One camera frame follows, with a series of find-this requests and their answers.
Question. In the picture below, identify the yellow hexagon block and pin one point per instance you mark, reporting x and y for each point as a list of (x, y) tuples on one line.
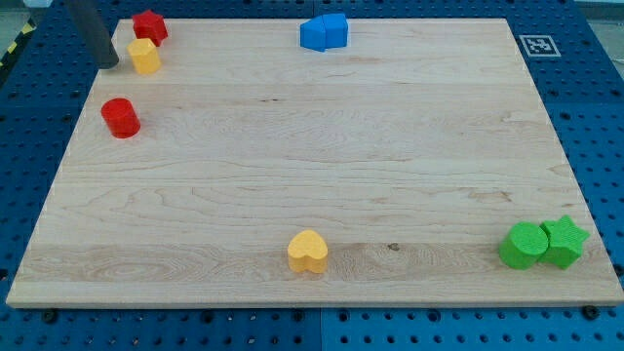
[(144, 56)]

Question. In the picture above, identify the red star block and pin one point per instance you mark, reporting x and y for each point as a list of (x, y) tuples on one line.
[(151, 25)]

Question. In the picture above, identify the green star block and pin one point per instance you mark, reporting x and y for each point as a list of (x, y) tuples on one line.
[(565, 241)]

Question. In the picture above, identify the yellow heart block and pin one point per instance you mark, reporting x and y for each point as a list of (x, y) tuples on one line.
[(308, 251)]

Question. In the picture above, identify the light wooden board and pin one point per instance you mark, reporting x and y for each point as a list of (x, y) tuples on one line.
[(412, 151)]

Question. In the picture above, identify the blue wedge block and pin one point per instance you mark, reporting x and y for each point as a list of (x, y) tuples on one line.
[(312, 35)]

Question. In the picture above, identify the blue cube block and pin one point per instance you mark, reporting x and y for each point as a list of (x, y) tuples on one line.
[(336, 28)]

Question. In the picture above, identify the red cylinder block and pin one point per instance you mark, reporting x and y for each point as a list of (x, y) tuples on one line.
[(120, 117)]

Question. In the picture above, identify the green cylinder block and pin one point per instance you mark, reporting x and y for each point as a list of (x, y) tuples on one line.
[(523, 245)]

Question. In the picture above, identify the white fiducial marker tag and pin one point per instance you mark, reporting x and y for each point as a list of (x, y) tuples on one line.
[(539, 46)]

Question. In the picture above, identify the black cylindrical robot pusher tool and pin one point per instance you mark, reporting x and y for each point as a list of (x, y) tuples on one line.
[(90, 26)]

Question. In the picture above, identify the black bolt front left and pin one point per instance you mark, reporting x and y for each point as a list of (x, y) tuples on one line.
[(49, 316)]

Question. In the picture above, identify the black bolt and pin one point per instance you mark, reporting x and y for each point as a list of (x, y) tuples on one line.
[(590, 312), (49, 316)]

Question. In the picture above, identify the black bolt front right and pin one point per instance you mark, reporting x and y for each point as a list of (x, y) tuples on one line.
[(590, 312)]

